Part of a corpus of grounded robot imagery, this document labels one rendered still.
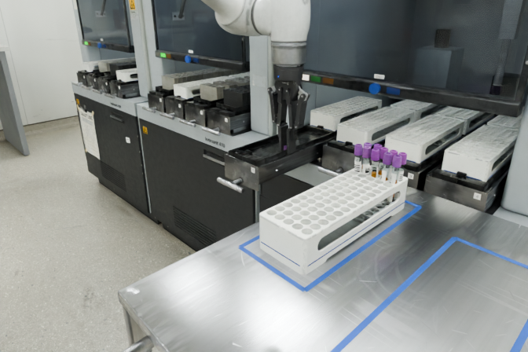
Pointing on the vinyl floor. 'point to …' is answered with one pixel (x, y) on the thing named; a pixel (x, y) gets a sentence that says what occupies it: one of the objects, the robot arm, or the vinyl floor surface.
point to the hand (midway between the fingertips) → (287, 139)
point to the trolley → (347, 291)
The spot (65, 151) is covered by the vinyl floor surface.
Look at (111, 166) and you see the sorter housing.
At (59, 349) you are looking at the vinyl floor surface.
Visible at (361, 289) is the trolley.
